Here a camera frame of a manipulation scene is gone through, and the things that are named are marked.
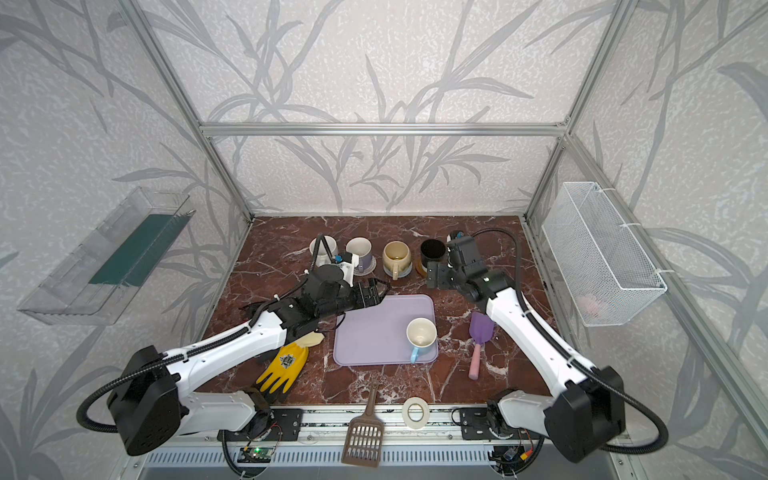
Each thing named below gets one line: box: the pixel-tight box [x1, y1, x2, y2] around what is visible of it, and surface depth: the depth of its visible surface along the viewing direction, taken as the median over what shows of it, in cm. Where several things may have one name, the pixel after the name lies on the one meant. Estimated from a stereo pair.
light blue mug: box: [406, 317, 438, 364], surface depth 82 cm
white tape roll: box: [401, 397, 430, 430], surface depth 77 cm
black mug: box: [420, 239, 447, 268], surface depth 99 cm
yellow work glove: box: [256, 332, 325, 393], surface depth 82 cm
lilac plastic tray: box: [333, 295, 439, 367], surface depth 88 cm
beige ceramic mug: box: [382, 240, 412, 281], surface depth 101 cm
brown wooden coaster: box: [412, 258, 428, 283], surface depth 104 cm
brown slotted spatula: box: [341, 381, 385, 468], surface depth 74 cm
